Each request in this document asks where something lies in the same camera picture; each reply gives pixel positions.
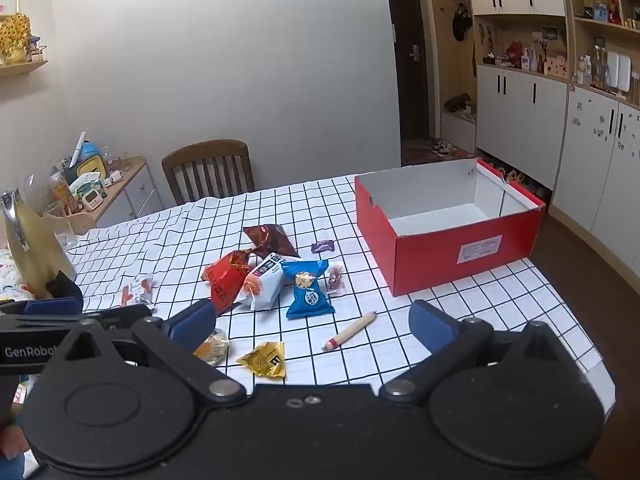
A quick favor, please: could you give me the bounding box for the brown wooden chair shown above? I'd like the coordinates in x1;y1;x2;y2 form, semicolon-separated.
161;139;256;206

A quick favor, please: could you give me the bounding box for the cream pitcher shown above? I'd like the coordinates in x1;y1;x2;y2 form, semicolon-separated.
0;187;77;297

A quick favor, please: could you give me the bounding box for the small clear red candy packet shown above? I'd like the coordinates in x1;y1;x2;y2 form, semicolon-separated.
327;264;347;297

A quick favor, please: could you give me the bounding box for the tan sausage stick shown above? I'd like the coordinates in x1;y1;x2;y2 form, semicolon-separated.
322;311;377;352

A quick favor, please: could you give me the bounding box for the row of shoes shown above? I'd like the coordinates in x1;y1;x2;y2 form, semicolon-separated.
430;137;552;200

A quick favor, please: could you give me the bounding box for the white tall cabinet with stickers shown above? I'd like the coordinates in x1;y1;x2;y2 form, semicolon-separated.
551;85;640;247

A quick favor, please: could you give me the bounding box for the tall glass bottle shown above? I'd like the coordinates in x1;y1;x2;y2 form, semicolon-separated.
592;45;609;89

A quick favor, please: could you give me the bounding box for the blue snack packet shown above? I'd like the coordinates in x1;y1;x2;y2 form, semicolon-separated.
281;259;337;320

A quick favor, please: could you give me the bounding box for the white snack packet orange print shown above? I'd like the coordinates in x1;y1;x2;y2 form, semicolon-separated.
235;254;301;311

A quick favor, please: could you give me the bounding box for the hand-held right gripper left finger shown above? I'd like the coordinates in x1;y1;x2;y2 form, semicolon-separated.
50;300;247;403

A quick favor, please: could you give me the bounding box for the red cardboard box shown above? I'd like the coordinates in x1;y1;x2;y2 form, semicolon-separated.
354;157;547;297

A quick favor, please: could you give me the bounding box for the wooden wall shelf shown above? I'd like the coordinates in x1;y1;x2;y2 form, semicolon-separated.
0;60;49;77

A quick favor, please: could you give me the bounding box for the printed cloth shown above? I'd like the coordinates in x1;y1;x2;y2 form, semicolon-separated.
0;247;31;306

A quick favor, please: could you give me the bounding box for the small white red snack packet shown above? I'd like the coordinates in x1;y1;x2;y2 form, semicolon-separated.
120;273;155;307

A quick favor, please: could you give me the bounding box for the white kitchen timer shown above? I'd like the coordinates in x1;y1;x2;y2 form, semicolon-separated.
80;187;108;211

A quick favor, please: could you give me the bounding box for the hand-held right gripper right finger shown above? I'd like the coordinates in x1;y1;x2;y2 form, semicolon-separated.
378;300;591;403

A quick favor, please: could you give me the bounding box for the black hanging bag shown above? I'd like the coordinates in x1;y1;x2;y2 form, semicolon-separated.
452;3;473;42

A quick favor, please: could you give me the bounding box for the white side cabinet wooden top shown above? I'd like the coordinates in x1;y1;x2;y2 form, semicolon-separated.
65;156;163;236

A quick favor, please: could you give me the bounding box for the wooden shelf unit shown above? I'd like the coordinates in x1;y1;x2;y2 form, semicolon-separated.
559;0;640;109

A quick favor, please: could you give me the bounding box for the white flat box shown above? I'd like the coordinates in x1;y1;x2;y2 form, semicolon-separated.
606;52;634;96

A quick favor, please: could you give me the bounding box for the dark brown door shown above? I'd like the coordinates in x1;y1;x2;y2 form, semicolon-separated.
382;0;432;166

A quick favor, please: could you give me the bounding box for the dark red snack packet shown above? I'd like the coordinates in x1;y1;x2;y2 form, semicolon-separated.
243;223;301;259

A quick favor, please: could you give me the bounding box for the clear drinking glass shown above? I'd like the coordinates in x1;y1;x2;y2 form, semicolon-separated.
42;200;79;251

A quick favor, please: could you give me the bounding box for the pale yellow snack packet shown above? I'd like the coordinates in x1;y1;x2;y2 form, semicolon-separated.
194;328;231;367

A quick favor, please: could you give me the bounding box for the yellow sunflower bouquet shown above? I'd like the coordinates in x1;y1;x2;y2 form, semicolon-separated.
0;12;34;64

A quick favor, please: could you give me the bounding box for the white low cabinet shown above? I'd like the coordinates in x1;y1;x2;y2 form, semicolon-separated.
475;63;569;192

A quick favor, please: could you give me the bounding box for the white checked tablecloth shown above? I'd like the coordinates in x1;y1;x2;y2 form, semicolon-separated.
0;172;617;416

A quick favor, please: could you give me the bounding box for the orange drink bottle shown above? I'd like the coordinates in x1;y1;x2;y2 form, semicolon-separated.
50;172;77;216

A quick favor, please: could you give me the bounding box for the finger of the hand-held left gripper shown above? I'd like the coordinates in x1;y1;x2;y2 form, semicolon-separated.
82;304;153;331
0;271;84;317

